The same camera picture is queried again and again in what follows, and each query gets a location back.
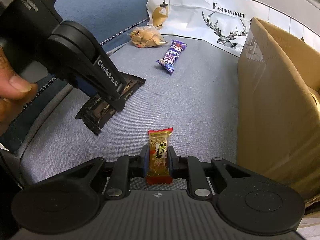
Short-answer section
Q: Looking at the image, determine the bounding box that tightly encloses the blue sofa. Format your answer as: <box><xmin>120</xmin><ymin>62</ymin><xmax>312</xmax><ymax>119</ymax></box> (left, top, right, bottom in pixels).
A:
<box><xmin>1</xmin><ymin>0</ymin><xmax>149</xmax><ymax>153</ymax></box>

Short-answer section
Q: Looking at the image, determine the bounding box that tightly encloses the small red nut bar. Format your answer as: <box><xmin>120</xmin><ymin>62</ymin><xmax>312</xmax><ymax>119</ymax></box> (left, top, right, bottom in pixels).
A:
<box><xmin>146</xmin><ymin>127</ymin><xmax>173</xmax><ymax>185</ymax></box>

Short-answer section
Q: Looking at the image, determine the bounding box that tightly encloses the black chocolate bar wrapper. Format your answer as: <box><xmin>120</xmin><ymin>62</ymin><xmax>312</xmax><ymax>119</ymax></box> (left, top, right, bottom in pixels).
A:
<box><xmin>75</xmin><ymin>71</ymin><xmax>146</xmax><ymax>136</ymax></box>

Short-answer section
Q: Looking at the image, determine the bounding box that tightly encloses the clear bag of crackers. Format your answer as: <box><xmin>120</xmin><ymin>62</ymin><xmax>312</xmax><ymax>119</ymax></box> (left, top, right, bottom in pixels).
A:
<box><xmin>130</xmin><ymin>26</ymin><xmax>167</xmax><ymax>48</ymax></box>

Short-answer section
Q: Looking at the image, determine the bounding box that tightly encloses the person left hand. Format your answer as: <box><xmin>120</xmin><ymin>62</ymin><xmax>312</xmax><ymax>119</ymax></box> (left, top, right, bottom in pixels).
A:
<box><xmin>0</xmin><ymin>48</ymin><xmax>38</xmax><ymax>135</ymax></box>

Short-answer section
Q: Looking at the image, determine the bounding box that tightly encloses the purple snack wrapper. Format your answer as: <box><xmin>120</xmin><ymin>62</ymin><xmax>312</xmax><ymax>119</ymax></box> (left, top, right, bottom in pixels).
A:
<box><xmin>156</xmin><ymin>40</ymin><xmax>187</xmax><ymax>74</ymax></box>

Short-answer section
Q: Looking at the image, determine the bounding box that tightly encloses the open cardboard box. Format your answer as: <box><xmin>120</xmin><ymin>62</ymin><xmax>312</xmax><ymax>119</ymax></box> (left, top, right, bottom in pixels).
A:
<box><xmin>236</xmin><ymin>18</ymin><xmax>319</xmax><ymax>206</ymax></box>

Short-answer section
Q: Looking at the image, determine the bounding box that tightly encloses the grey printed sofa cover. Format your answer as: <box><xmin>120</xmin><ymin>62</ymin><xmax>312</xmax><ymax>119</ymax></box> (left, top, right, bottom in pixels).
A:
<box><xmin>127</xmin><ymin>0</ymin><xmax>320</xmax><ymax>59</ymax></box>

